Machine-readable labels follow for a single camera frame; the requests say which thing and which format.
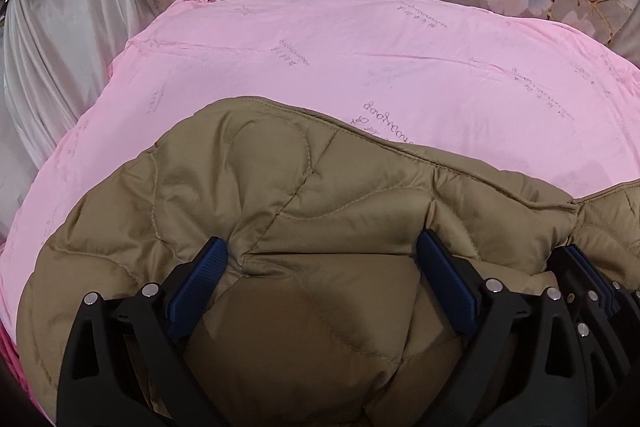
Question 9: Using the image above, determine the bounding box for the olive quilted jacket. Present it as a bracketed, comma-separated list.
[13, 98, 639, 426]

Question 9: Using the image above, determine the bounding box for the pink bed sheet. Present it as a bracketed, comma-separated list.
[1, 0, 639, 426]

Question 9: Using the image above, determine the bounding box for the beige curtain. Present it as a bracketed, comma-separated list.
[610, 10, 640, 67]

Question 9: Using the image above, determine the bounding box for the silver satin curtain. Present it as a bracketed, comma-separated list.
[1, 0, 153, 235]

